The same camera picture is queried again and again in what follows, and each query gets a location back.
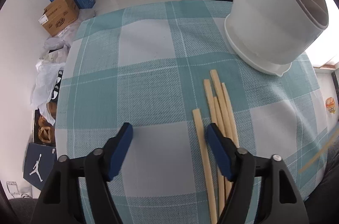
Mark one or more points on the white plastic bag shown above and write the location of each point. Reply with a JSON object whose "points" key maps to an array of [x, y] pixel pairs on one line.
{"points": [[42, 86]]}

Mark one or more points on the bunch of wooden chopsticks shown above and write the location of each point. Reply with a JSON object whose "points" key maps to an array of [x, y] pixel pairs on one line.
{"points": [[217, 91]]}

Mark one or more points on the teal checked tablecloth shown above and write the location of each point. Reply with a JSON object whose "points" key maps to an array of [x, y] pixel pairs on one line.
{"points": [[148, 80]]}

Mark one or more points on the person's dark trouser leg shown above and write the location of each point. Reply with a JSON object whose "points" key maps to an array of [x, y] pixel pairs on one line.
{"points": [[328, 192]]}

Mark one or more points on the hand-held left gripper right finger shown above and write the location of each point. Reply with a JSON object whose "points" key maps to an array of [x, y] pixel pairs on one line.
{"points": [[218, 149]]}

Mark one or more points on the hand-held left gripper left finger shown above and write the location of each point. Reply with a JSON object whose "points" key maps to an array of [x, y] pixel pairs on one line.
{"points": [[120, 149]]}

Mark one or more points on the white grey utensil holder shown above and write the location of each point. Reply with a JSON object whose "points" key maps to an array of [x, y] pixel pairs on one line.
{"points": [[264, 14]]}

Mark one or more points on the beige parcel bag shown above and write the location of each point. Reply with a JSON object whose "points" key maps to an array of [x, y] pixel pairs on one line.
{"points": [[53, 54]]}

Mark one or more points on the grey fabric seat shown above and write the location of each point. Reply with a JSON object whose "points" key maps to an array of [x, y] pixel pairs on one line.
{"points": [[22, 210]]}

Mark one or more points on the single pale wooden chopstick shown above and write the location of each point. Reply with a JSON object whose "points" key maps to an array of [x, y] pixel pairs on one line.
{"points": [[317, 155]]}

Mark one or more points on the navy shoe box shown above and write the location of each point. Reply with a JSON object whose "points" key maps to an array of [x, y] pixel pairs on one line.
{"points": [[37, 168]]}

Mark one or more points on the brown cardboard box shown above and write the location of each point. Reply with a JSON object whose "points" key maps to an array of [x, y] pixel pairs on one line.
{"points": [[58, 14]]}

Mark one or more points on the black white sneaker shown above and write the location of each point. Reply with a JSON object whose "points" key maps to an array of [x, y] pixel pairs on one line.
{"points": [[55, 93], [58, 78]]}

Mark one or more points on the grey plastic parcel bag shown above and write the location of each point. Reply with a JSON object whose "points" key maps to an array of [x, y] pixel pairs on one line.
{"points": [[57, 42]]}

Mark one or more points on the orange round packet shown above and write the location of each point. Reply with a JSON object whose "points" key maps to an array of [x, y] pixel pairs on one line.
{"points": [[331, 106]]}

